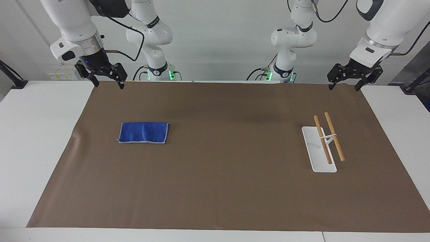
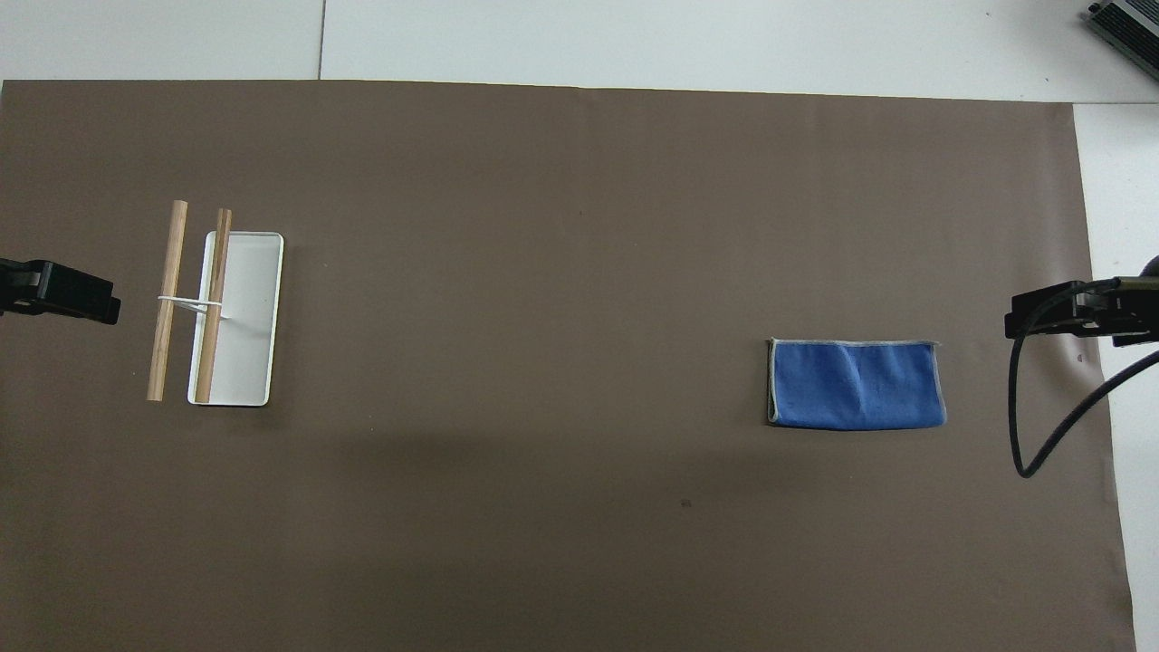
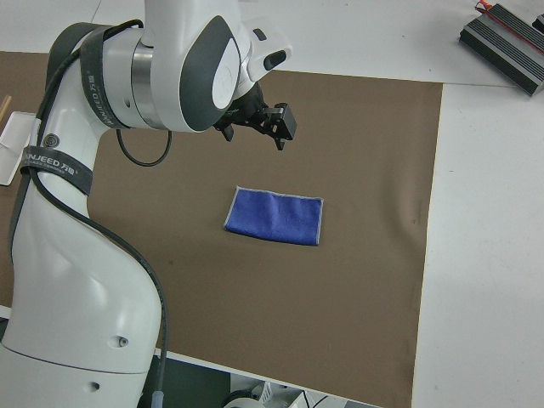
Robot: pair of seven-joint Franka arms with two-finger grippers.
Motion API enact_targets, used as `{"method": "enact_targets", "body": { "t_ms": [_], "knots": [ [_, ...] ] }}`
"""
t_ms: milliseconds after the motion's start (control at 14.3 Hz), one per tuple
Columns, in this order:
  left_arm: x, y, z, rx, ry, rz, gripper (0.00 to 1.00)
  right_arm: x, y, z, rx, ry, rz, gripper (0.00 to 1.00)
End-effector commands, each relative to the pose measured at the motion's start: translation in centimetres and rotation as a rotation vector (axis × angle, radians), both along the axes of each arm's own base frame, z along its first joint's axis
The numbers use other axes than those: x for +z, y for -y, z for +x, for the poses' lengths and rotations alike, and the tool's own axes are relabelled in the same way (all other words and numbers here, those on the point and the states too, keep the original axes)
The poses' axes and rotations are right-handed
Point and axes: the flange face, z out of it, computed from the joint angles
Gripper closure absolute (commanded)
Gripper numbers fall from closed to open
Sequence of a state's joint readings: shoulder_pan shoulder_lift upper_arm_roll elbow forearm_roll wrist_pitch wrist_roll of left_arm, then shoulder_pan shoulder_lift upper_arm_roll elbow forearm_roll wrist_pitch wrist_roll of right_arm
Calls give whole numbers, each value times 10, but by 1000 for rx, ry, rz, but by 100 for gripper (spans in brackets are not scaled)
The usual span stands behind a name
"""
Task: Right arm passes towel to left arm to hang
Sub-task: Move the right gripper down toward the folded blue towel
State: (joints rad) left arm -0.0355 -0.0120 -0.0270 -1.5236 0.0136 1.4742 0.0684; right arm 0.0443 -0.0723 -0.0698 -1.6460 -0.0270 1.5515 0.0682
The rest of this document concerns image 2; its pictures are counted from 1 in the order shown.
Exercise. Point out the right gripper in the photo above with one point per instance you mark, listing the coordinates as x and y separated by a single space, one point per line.
1143 326

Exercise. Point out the blue folded towel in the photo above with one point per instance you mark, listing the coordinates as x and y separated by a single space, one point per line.
851 385

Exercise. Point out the grey metal device box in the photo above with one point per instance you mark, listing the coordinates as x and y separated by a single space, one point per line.
1132 25

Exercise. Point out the white rack with wooden bars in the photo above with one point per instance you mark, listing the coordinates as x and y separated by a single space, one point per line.
244 317

